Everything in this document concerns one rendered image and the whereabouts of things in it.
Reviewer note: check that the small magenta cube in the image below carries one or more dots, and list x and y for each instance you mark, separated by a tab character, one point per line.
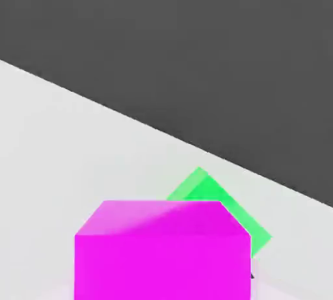
162	258

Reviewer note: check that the small green cube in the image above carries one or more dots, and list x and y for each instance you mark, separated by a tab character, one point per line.
208	188

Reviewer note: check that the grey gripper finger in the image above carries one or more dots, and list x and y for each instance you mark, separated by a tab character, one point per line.
252	276

